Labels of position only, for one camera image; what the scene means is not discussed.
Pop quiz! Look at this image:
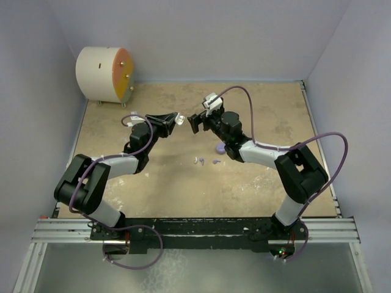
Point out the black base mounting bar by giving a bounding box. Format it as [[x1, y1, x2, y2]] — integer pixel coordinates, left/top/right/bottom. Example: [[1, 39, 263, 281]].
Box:
[[87, 217, 309, 256]]

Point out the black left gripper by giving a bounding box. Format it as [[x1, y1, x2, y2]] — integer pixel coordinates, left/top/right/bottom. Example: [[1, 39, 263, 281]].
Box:
[[143, 112, 177, 154]]

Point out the purple earbud charging case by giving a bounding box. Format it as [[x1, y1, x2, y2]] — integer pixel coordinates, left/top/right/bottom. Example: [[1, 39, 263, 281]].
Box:
[[215, 143, 226, 154]]

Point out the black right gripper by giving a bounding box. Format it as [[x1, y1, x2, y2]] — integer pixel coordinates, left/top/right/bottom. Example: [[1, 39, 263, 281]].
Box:
[[188, 107, 229, 144]]

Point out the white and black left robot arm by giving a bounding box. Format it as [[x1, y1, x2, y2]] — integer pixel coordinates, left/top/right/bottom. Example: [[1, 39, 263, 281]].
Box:
[[54, 112, 185, 239]]

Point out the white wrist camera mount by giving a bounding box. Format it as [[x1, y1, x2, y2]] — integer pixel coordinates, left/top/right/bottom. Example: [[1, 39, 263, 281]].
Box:
[[202, 93, 224, 117], [125, 111, 144, 128]]

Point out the white cylinder with orange face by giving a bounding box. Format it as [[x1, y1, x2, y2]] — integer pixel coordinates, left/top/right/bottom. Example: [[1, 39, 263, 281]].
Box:
[[75, 46, 134, 107]]

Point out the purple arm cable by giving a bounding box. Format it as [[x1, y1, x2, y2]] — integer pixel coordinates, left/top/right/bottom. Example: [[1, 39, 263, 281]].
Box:
[[210, 85, 349, 262], [68, 114, 164, 270]]

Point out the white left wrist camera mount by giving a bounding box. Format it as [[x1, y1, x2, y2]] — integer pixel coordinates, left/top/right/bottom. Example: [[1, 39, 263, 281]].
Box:
[[125, 111, 144, 128]]

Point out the white earbud charging case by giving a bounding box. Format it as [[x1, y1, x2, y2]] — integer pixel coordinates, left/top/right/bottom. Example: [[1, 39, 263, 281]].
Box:
[[175, 114, 186, 126]]

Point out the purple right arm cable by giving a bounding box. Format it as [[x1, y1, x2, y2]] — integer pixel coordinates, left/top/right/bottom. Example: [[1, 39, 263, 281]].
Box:
[[210, 85, 349, 262]]

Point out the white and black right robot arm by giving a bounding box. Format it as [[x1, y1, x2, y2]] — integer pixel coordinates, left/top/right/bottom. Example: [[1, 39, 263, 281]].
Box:
[[187, 108, 329, 239]]

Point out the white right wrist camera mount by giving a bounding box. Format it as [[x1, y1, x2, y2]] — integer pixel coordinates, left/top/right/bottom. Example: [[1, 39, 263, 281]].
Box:
[[202, 93, 224, 117]]

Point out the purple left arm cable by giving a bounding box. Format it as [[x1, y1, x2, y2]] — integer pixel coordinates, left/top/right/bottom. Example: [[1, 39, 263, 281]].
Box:
[[68, 114, 164, 270]]

